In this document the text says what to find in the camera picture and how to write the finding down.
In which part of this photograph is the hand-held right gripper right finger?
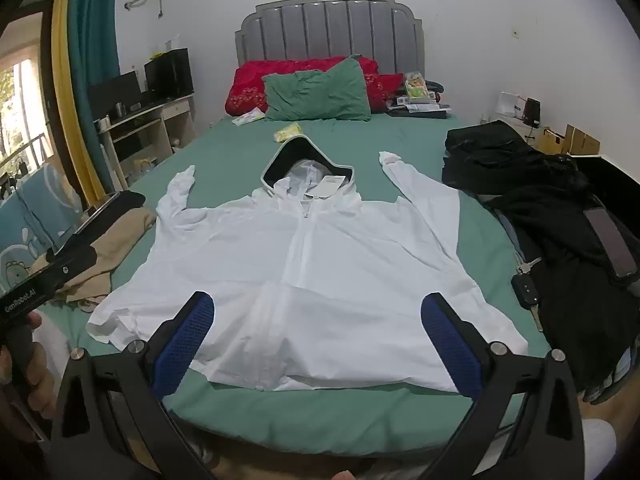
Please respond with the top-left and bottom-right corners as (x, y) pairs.
(421, 292), (585, 480)

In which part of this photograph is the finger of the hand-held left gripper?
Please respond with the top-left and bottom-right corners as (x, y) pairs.
(52, 191), (124, 257)

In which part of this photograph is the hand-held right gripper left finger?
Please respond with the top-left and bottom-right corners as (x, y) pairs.
(50, 291), (216, 480)

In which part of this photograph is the white hooded jacket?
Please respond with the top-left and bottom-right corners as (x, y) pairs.
(86, 137), (530, 393)

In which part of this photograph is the folded black clothes pile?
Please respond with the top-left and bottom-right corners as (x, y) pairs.
(442, 120), (592, 197)

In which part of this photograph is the person's left hand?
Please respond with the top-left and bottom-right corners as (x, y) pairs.
(0, 311), (57, 421)

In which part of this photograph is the beige cloth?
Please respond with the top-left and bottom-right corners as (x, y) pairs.
(60, 206), (157, 307)

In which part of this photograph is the blue cartoon cushion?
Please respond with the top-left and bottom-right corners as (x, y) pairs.
(0, 160), (87, 303)

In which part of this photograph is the black car key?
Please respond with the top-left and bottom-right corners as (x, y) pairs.
(510, 257), (544, 334)

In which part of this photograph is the wooden shelf unit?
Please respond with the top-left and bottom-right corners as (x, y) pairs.
(94, 92), (197, 197)

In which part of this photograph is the black jacket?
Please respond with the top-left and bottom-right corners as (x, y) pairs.
(484, 184), (640, 407)

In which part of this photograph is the black monitor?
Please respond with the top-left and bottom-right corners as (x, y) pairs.
(87, 70), (144, 122)

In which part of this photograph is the yellow curtain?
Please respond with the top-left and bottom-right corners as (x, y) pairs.
(52, 0), (107, 207)

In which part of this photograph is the green bed sheet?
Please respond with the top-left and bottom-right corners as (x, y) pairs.
(65, 110), (556, 458)

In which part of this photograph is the black computer case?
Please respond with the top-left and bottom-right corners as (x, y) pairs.
(143, 48), (195, 102)

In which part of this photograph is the teal curtain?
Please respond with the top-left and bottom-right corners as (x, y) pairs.
(66, 0), (122, 197)

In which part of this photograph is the large red pillow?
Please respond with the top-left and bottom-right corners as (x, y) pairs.
(224, 57), (381, 116)

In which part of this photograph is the yellow cloth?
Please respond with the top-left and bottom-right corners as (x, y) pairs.
(273, 122), (304, 144)

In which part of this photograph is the cardboard box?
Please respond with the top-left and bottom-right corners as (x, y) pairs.
(542, 127), (569, 156)
(565, 123), (601, 156)

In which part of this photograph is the white box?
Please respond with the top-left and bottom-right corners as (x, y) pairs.
(494, 91), (527, 119)

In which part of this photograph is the colourful snack pack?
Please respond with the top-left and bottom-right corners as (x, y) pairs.
(403, 72), (432, 104)

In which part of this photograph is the small red pillow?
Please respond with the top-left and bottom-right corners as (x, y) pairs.
(371, 73), (406, 104)

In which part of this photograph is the green pillow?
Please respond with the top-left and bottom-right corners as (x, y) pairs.
(262, 55), (373, 123)

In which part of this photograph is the grey padded headboard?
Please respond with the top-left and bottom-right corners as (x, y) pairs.
(235, 0), (426, 77)

